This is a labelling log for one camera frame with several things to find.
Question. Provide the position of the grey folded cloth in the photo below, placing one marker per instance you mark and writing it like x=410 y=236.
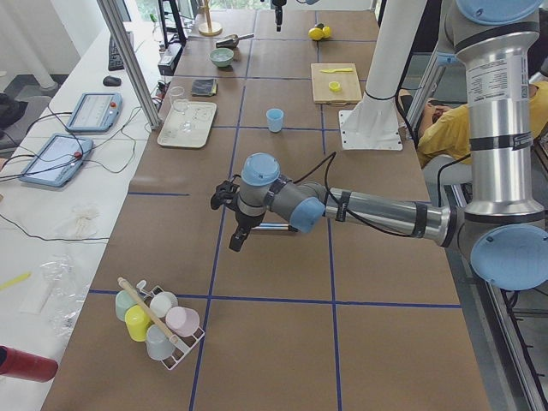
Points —
x=204 y=87

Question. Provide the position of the pink plastic cup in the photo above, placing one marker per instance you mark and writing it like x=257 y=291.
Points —
x=183 y=321

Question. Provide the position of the black keyboard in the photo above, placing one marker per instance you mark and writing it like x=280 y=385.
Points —
x=115 y=61

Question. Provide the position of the yellow lemon left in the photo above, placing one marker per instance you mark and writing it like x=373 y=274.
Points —
x=316 y=34

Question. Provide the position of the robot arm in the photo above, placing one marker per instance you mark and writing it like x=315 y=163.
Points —
x=501 y=231

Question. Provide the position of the green bowl of ice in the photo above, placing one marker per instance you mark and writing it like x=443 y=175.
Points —
x=222 y=57

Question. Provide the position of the teach pendant near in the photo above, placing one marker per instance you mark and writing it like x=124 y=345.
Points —
x=57 y=161

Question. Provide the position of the steel muddler black tip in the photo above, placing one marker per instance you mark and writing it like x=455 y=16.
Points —
x=275 y=227

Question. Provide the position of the yellow lemon slice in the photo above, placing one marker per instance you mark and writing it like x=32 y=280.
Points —
x=335 y=86

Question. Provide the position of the wooden cup tree stand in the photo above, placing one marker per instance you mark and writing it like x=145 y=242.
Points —
x=208 y=28

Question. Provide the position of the light blue plastic cup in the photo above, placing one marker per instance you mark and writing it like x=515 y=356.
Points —
x=274 y=118

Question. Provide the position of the teach pendant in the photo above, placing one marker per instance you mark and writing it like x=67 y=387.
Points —
x=95 y=112
x=57 y=161

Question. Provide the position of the white plastic cup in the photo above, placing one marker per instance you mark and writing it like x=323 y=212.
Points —
x=162 y=302

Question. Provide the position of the grey blue plastic cup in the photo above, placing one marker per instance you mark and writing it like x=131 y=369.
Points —
x=158 y=345

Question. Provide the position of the cream bear serving tray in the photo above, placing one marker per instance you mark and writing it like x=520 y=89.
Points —
x=200 y=114

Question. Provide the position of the red bottle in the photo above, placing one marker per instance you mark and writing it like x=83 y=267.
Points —
x=24 y=365

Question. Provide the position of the bamboo cutting board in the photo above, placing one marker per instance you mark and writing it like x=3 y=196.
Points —
x=350 y=93

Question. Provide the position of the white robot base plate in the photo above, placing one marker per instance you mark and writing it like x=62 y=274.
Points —
x=370 y=130

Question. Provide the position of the yellow plastic cup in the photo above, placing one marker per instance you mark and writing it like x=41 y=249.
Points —
x=137 y=323

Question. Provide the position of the black computer mouse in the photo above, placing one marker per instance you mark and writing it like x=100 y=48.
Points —
x=112 y=81

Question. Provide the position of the yellow plastic knife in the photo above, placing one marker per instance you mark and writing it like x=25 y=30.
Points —
x=336 y=70

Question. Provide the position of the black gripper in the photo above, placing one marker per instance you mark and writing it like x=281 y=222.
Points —
x=279 y=17
x=247 y=220

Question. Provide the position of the white wire cup rack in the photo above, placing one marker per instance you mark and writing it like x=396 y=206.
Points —
x=155 y=317

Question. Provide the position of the steel ice scoop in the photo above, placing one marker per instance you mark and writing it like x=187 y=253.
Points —
x=231 y=41

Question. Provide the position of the aluminium frame post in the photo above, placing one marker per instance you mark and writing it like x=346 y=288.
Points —
x=113 y=20

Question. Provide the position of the yellow lemon upper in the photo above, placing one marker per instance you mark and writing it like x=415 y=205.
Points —
x=327 y=32

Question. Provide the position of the clear wine glass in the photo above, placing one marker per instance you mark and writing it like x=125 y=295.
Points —
x=179 y=103

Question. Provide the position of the teach pendant far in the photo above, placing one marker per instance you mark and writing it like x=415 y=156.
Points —
x=95 y=112

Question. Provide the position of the green plastic cup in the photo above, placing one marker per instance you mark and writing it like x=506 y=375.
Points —
x=123 y=302

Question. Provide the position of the person in yellow shirt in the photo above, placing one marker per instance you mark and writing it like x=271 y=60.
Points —
x=446 y=131

